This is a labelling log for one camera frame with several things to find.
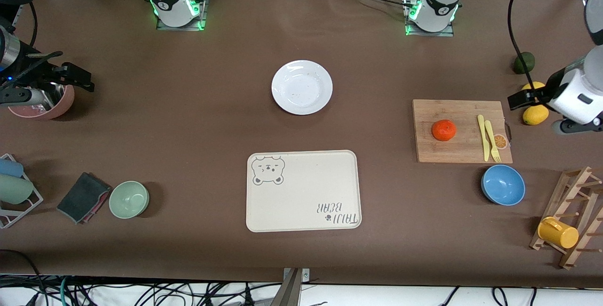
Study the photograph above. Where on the yellow lemon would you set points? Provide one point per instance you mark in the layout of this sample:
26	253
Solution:
532	85
534	116

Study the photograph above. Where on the orange slice coaster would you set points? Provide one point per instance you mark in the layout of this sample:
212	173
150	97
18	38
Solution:
502	142

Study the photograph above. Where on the pink bowl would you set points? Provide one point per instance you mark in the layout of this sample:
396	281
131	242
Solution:
61	107

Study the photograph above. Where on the dark green avocado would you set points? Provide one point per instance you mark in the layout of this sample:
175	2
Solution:
524	63

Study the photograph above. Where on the blue bowl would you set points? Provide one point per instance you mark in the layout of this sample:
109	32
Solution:
503	184

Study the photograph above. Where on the pale green bowl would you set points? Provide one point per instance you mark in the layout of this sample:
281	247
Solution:
129	199

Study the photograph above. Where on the metal scoop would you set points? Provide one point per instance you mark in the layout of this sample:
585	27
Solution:
56	94

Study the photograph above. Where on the white round plate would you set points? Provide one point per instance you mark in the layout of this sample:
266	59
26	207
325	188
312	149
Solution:
301	87

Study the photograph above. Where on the yellow mug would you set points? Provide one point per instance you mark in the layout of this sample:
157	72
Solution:
558	233

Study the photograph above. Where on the pale green cup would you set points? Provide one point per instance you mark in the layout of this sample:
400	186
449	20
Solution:
14	189

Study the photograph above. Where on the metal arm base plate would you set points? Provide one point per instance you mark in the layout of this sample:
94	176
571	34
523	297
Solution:
428	34
181	28

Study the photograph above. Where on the metal bracket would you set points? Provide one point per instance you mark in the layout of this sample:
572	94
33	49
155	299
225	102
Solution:
294	292

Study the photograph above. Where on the cream tray with bear print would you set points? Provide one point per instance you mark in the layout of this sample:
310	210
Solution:
301	197

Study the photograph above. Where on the orange mandarin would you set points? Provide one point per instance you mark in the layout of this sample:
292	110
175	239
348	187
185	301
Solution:
444	130

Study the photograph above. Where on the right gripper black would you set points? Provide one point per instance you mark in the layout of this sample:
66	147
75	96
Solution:
43	71

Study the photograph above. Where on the wooden mug rack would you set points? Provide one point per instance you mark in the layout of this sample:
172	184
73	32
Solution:
582	212

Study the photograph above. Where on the yellow plastic fork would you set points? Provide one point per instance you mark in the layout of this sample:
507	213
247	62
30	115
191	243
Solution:
490	132

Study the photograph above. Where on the blue cup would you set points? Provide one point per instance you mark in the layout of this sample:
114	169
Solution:
9	168

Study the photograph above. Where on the dark grey folded cloth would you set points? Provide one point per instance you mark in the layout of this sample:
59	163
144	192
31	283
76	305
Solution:
82	197

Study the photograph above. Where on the bamboo cutting board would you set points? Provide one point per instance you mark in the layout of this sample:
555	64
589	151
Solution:
438	108

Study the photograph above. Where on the yellow plastic knife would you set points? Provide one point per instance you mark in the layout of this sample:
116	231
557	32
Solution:
484	141

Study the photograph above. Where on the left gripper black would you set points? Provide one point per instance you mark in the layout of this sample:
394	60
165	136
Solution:
545	91

